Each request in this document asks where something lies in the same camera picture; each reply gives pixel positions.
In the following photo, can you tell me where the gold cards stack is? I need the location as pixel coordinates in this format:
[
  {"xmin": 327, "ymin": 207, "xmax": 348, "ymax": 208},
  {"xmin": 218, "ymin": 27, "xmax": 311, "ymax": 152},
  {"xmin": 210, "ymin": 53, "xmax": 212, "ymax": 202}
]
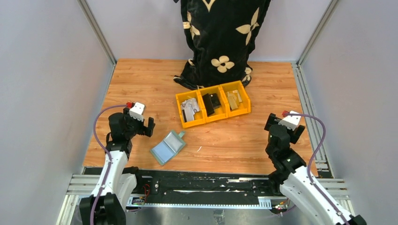
[{"xmin": 226, "ymin": 90, "xmax": 243, "ymax": 111}]

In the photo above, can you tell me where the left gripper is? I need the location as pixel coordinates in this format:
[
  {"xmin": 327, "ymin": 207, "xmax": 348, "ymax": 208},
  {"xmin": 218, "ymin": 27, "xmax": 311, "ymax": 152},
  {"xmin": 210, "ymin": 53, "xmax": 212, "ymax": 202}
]
[{"xmin": 124, "ymin": 108, "xmax": 155, "ymax": 139}]

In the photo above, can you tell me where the green card holder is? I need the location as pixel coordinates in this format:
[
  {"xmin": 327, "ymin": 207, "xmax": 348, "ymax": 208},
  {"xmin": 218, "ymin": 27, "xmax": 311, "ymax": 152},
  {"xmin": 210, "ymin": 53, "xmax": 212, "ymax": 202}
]
[{"xmin": 150, "ymin": 130, "xmax": 186, "ymax": 165}]

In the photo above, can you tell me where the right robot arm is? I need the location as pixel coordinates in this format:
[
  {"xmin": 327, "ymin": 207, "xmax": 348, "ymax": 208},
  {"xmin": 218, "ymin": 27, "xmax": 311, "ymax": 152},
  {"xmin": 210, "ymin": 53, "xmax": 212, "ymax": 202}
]
[{"xmin": 264, "ymin": 111, "xmax": 366, "ymax": 225}]

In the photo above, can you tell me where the black floral blanket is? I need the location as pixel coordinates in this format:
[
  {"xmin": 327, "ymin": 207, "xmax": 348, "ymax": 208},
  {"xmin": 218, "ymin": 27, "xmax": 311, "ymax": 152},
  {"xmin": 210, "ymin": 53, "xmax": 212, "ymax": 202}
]
[{"xmin": 173, "ymin": 0, "xmax": 271, "ymax": 90}]

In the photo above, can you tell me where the yellow three-compartment bin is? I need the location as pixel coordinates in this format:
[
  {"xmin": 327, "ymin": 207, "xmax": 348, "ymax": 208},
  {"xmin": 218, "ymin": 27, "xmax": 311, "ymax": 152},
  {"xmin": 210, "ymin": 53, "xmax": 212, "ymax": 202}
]
[{"xmin": 176, "ymin": 81, "xmax": 251, "ymax": 128}]

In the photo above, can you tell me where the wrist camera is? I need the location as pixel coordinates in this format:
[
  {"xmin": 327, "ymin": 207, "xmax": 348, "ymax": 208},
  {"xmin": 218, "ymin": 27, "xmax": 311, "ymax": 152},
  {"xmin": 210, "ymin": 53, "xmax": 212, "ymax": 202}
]
[
  {"xmin": 278, "ymin": 111, "xmax": 301, "ymax": 130},
  {"xmin": 129, "ymin": 102, "xmax": 146, "ymax": 122}
]

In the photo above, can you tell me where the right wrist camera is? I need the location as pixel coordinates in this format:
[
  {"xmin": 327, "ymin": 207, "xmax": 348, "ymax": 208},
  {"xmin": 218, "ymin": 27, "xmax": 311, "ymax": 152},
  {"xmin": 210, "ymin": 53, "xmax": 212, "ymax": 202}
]
[{"xmin": 278, "ymin": 111, "xmax": 301, "ymax": 130}]

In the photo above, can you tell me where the black cards stack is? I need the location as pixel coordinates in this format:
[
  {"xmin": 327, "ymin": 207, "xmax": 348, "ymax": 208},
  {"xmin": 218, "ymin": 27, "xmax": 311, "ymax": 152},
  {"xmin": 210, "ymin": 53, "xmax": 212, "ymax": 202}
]
[{"xmin": 202, "ymin": 93, "xmax": 221, "ymax": 117}]

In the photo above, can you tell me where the aluminium frame rail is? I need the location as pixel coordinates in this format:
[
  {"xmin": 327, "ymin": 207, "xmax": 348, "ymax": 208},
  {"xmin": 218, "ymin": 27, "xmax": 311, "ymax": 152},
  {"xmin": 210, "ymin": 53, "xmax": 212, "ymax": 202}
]
[{"xmin": 67, "ymin": 173, "xmax": 351, "ymax": 209}]

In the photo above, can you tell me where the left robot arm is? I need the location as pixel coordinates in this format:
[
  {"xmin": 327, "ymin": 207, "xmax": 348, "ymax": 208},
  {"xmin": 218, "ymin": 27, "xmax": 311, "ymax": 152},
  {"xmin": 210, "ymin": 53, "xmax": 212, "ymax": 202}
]
[{"xmin": 79, "ymin": 102, "xmax": 155, "ymax": 225}]

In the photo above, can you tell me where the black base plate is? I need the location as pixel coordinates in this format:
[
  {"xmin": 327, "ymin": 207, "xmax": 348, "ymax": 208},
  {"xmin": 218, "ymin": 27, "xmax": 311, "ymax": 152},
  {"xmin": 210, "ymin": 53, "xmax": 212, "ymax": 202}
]
[{"xmin": 84, "ymin": 167, "xmax": 300, "ymax": 206}]

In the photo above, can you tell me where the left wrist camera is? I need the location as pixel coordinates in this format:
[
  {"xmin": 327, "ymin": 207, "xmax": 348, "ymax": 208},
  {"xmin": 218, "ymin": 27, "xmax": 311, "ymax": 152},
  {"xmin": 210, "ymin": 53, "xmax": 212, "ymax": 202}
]
[{"xmin": 129, "ymin": 102, "xmax": 146, "ymax": 122}]

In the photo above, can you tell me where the silver cards stack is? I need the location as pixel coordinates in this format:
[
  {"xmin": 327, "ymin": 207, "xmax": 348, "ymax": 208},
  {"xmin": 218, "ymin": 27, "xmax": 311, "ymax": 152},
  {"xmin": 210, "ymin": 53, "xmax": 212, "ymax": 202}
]
[{"xmin": 181, "ymin": 98, "xmax": 200, "ymax": 122}]

